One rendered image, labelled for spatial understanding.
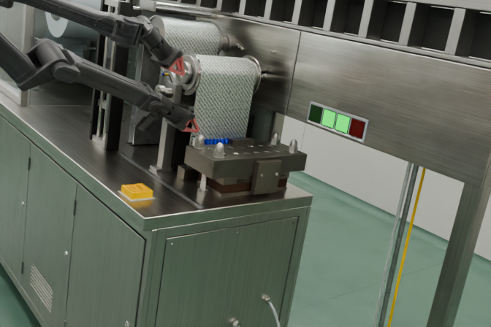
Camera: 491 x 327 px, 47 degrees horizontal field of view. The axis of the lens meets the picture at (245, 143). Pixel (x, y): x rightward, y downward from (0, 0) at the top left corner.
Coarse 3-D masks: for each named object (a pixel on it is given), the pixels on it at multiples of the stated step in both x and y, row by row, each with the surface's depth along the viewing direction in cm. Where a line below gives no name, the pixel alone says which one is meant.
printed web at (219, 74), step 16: (160, 16) 199; (176, 32) 199; (192, 32) 203; (208, 32) 208; (144, 48) 208; (192, 48) 204; (208, 48) 209; (144, 64) 210; (208, 64) 183; (224, 64) 188; (240, 64) 192; (144, 80) 212; (208, 80) 183; (224, 80) 188; (240, 80) 192; (192, 96) 196; (160, 128) 223
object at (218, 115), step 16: (208, 96) 185; (224, 96) 190; (240, 96) 194; (208, 112) 187; (224, 112) 192; (240, 112) 196; (192, 128) 185; (208, 128) 189; (224, 128) 194; (240, 128) 198
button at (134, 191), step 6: (126, 186) 166; (132, 186) 167; (138, 186) 168; (144, 186) 169; (126, 192) 165; (132, 192) 162; (138, 192) 163; (144, 192) 165; (150, 192) 166; (132, 198) 163; (138, 198) 164; (144, 198) 165
